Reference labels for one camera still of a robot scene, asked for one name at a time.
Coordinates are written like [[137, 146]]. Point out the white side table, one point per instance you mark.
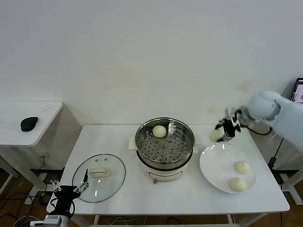
[[28, 132]]

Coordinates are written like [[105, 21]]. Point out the brown round floor object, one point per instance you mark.
[[43, 200]]

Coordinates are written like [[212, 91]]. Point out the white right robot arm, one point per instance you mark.
[[265, 106]]

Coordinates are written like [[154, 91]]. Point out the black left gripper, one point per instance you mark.
[[65, 197]]

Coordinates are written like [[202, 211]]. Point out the stainless steel steamer basket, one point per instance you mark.
[[165, 160]]

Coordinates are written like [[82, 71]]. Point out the white table underframe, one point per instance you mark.
[[230, 218]]

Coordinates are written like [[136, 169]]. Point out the black computer mouse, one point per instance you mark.
[[29, 123]]

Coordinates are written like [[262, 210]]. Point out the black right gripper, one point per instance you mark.
[[234, 118]]

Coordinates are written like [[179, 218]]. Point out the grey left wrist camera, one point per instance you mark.
[[52, 219]]

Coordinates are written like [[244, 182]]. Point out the round white plate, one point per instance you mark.
[[220, 170]]

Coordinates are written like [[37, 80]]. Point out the white steamed baozi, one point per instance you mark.
[[237, 185], [242, 167], [216, 135], [159, 131]]

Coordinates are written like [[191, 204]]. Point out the cream electric cooker pot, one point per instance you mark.
[[165, 176]]

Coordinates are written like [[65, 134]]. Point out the round glass pot lid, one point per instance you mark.
[[99, 172]]

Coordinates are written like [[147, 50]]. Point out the white power strip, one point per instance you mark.
[[29, 201]]

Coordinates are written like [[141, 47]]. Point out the open black laptop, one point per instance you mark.
[[298, 91]]

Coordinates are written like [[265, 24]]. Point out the white wall outlet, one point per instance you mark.
[[43, 155]]

